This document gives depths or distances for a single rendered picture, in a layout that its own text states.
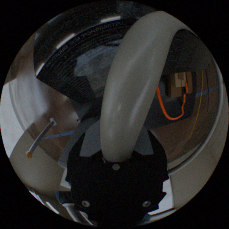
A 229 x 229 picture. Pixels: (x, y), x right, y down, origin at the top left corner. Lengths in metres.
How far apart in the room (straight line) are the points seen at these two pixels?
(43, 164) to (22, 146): 2.13
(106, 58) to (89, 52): 0.06
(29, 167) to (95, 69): 6.82
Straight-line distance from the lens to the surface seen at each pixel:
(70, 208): 0.76
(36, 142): 1.67
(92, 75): 0.28
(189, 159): 0.42
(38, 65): 0.31
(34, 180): 7.18
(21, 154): 6.64
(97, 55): 0.24
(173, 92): 1.17
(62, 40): 0.24
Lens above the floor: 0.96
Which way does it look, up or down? 59 degrees down
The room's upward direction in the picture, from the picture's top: 175 degrees counter-clockwise
